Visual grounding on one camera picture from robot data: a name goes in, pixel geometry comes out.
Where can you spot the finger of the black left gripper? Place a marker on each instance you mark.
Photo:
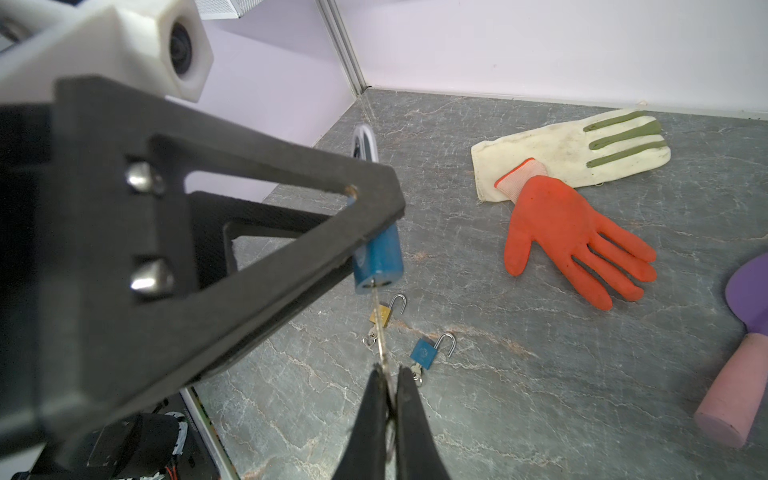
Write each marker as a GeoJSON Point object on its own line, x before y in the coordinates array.
{"type": "Point", "coordinates": [252, 303]}

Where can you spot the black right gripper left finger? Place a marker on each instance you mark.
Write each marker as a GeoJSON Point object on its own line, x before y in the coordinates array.
{"type": "Point", "coordinates": [366, 451]}

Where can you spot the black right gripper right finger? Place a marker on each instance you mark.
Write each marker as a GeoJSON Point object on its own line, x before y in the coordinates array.
{"type": "Point", "coordinates": [416, 454]}

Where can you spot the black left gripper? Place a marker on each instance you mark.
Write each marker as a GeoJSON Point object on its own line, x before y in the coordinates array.
{"type": "Point", "coordinates": [101, 308]}

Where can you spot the silver key for blue padlock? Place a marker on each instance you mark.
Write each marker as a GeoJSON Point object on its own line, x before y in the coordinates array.
{"type": "Point", "coordinates": [382, 346]}

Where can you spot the silver key for small padlock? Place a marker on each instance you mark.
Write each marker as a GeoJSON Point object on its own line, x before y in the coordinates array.
{"type": "Point", "coordinates": [417, 374]}

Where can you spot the brass padlock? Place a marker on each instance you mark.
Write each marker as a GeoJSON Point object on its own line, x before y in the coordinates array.
{"type": "Point", "coordinates": [385, 311]}

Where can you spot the small white mesh basket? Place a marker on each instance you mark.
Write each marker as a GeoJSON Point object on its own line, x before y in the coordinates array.
{"type": "Point", "coordinates": [224, 9]}

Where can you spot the red rubber glove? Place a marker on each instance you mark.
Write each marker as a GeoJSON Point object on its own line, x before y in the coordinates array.
{"type": "Point", "coordinates": [590, 250]}

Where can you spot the cream glove green stripes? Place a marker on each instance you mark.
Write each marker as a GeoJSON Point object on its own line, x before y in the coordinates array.
{"type": "Point", "coordinates": [595, 150]}

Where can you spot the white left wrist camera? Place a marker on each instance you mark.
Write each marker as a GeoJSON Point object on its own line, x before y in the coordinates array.
{"type": "Point", "coordinates": [159, 47]}

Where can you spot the purple trowel pink handle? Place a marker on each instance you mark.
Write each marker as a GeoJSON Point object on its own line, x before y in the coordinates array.
{"type": "Point", "coordinates": [728, 410]}

